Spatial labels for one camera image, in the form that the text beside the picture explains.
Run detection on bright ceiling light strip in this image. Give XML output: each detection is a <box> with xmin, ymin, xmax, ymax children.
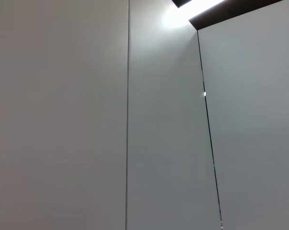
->
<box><xmin>172</xmin><ymin>0</ymin><xmax>284</xmax><ymax>31</ymax></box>

